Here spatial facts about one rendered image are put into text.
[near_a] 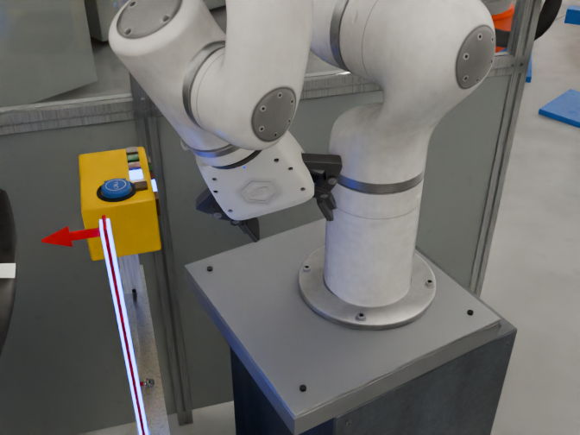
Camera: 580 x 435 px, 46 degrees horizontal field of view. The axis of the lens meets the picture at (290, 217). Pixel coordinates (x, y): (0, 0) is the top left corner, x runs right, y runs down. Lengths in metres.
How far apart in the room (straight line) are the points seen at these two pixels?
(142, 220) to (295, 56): 0.50
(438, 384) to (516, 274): 1.71
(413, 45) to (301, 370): 0.40
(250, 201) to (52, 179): 0.84
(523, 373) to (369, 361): 1.44
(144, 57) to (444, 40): 0.29
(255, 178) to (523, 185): 2.53
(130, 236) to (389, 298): 0.37
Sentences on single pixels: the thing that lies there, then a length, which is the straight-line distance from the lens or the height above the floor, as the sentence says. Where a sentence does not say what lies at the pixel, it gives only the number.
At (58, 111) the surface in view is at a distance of 1.43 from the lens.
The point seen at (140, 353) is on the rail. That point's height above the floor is 0.85.
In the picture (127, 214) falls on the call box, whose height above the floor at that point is 1.05.
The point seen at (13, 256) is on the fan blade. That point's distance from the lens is 0.74.
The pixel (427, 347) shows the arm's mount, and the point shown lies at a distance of 0.89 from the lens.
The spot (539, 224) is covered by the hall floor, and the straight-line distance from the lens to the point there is 2.92.
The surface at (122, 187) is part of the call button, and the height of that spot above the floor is 1.08.
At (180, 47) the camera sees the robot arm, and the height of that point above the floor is 1.39.
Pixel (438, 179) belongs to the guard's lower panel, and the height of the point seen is 0.70.
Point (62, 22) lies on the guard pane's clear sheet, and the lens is 1.38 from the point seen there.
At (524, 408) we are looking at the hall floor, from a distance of 2.17.
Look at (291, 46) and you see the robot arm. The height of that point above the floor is 1.40.
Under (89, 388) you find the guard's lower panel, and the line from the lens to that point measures 1.90.
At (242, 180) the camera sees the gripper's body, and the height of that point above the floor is 1.23.
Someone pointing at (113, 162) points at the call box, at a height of 1.07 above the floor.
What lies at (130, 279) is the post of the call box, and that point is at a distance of 1.13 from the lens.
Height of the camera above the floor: 1.59
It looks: 35 degrees down
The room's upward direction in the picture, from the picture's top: straight up
